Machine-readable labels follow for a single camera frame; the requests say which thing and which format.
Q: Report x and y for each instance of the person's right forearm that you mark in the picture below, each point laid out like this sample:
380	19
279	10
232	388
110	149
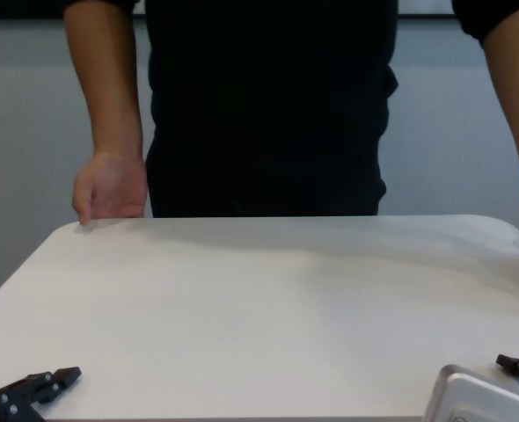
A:
110	79

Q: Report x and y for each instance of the person's right hand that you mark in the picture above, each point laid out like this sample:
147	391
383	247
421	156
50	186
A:
110	189

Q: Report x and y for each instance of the person in black shirt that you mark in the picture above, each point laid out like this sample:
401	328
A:
264	110

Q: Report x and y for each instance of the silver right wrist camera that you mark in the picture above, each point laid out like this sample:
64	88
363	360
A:
470	395

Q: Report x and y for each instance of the black wall trim strip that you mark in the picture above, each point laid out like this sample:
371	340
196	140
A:
22	11

